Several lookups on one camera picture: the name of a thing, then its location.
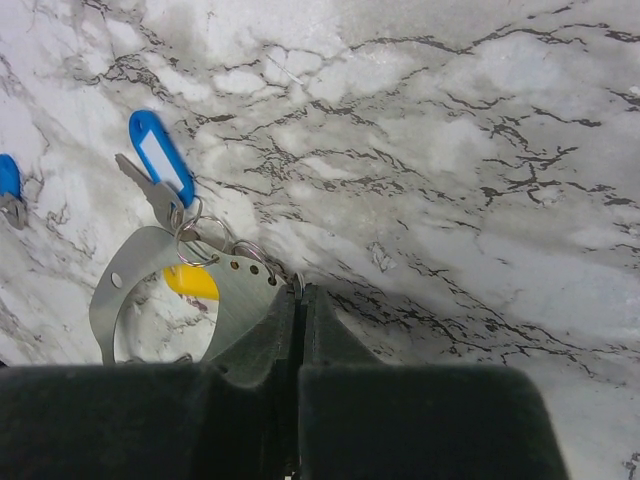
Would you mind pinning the yellow key tag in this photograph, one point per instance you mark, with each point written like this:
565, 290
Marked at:
191, 281

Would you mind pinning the blue tag key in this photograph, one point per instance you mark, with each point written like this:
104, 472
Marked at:
167, 184

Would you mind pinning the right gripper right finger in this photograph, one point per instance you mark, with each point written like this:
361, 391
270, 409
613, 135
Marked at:
360, 418

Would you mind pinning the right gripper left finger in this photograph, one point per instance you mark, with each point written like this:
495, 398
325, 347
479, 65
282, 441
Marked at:
228, 418

